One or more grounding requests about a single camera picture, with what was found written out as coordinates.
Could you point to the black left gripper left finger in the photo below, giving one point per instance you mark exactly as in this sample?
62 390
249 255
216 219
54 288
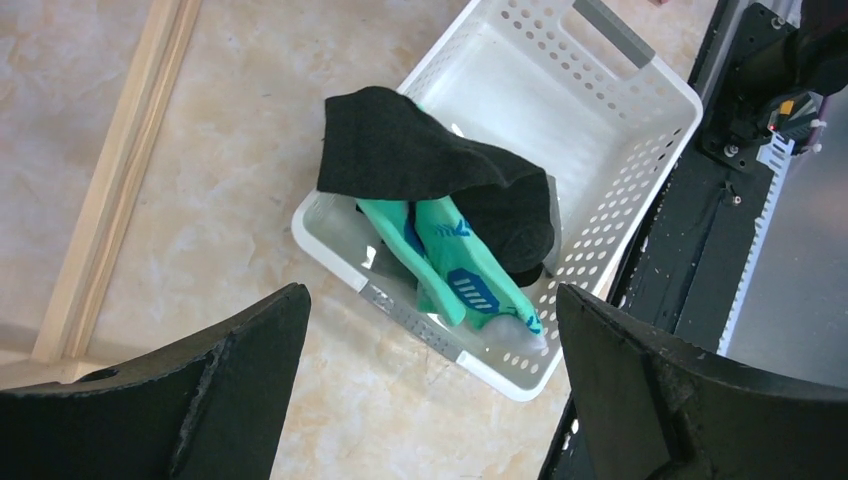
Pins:
209 406

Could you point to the teal patterned sock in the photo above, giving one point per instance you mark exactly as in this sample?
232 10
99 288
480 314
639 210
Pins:
458 276

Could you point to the white perforated plastic basket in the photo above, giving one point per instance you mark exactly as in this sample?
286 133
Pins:
569 86

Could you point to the wooden drying rack frame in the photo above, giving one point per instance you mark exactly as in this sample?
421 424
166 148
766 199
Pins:
59 352

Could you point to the black sock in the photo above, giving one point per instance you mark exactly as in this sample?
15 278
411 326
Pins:
380 145

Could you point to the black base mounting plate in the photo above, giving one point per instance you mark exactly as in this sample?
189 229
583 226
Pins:
681 270

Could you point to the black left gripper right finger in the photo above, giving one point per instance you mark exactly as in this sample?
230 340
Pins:
651 405

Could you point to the white slotted cable duct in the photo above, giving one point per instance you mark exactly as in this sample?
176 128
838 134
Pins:
776 155

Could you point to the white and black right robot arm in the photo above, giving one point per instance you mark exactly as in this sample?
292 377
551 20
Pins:
770 68

